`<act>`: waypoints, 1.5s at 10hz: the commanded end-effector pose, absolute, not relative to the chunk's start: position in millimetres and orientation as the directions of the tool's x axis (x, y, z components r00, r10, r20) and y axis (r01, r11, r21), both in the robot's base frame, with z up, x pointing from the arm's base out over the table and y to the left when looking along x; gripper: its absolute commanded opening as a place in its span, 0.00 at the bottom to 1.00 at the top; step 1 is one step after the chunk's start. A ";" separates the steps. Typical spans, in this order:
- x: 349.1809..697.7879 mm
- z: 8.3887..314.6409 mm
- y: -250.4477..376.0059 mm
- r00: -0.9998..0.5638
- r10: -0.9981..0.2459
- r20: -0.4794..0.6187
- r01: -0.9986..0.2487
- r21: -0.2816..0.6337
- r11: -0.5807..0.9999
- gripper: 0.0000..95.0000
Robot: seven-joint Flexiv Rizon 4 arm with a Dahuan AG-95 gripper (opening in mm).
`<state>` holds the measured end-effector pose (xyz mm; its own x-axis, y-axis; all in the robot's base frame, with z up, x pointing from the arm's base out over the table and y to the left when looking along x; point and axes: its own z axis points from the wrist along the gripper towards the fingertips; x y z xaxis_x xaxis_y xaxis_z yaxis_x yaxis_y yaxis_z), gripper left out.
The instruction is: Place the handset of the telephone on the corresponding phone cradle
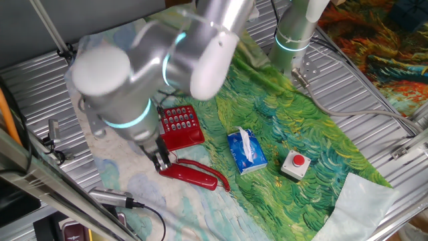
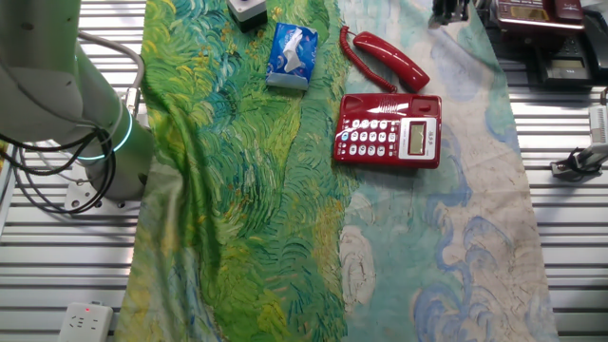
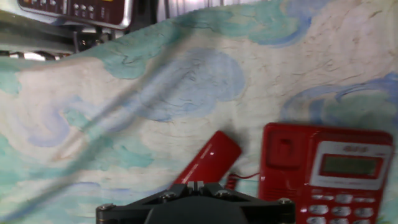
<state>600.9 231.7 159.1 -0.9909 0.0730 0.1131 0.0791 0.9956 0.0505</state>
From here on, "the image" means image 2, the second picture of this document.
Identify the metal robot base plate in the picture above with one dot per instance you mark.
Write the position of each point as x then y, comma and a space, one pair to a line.
78, 197

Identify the black telephone handset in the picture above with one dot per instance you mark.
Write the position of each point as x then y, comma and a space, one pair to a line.
598, 38

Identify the green blue painted cloth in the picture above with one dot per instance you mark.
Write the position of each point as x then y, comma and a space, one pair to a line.
237, 190

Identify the white power strip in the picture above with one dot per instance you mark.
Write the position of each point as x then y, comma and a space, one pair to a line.
85, 323

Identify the white ribbed plastic block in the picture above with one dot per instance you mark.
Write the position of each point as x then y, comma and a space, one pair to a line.
599, 123

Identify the black desk telephone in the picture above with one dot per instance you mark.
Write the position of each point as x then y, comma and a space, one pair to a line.
565, 66

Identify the grey emergency stop button box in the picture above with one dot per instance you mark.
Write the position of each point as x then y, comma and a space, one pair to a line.
247, 12

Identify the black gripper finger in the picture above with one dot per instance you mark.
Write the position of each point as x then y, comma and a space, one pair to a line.
441, 12
461, 9

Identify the silver camera on stand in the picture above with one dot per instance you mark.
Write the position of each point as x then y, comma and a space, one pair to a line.
589, 159

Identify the blue tissue pack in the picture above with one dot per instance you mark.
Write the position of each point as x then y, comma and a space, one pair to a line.
304, 47

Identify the red telephone base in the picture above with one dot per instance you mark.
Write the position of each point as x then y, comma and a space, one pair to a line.
361, 159

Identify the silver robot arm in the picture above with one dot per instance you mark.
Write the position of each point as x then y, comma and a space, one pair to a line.
43, 71

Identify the dark red telephone handset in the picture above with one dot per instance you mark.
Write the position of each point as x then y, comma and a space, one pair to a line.
567, 8

